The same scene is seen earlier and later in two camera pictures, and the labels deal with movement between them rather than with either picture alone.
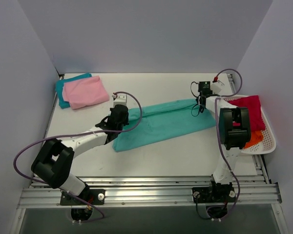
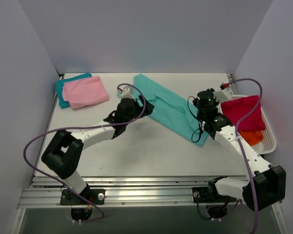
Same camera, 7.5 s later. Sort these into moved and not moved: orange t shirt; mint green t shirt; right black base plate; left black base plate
Moved: mint green t shirt
Not moved: left black base plate; orange t shirt; right black base plate
